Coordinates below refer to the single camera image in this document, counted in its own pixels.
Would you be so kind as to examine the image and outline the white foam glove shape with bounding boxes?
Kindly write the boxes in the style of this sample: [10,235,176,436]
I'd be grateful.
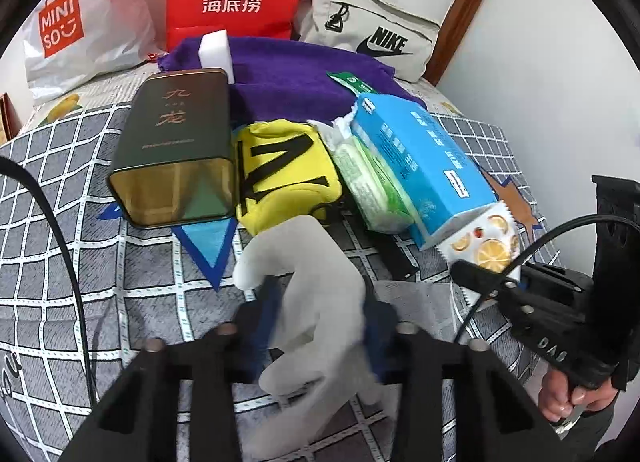
[233,216,399,460]

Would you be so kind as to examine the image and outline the blue tissue pack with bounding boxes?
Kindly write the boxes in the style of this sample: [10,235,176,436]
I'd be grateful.
[352,93,496,249]

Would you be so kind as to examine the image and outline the green wet wipes pack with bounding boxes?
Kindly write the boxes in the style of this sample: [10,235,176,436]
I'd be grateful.
[307,114,413,234]

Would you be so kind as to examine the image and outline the yellow fabric pouch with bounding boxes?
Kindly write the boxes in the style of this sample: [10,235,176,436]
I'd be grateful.
[234,119,343,235]

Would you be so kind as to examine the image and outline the white foam block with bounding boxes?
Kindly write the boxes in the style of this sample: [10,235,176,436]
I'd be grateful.
[198,29,235,84]

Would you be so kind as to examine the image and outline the person's right hand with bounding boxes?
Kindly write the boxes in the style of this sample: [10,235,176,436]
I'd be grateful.
[538,368,618,423]

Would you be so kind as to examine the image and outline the grey checked bed cover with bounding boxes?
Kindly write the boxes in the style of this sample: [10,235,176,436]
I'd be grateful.
[1,103,538,461]

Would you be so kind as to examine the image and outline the dark green tin box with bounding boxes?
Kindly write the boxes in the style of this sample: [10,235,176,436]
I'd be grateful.
[106,68,236,229]

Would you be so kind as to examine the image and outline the brown cardboard boxes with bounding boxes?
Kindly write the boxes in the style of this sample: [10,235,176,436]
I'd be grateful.
[0,93,22,144]

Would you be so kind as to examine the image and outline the purple towel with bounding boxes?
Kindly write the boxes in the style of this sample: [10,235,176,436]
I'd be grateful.
[158,36,424,128]

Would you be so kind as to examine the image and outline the beige Nike bag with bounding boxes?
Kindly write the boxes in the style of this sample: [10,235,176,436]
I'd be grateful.
[294,0,439,82]

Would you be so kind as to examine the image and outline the white Miniso plastic bag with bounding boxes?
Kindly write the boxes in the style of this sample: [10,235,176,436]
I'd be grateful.
[21,0,158,105]

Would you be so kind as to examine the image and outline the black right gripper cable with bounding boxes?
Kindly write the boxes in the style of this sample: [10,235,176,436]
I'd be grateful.
[453,213,640,345]

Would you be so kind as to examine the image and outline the wooden door frame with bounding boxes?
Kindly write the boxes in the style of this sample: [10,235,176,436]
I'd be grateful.
[424,0,483,84]

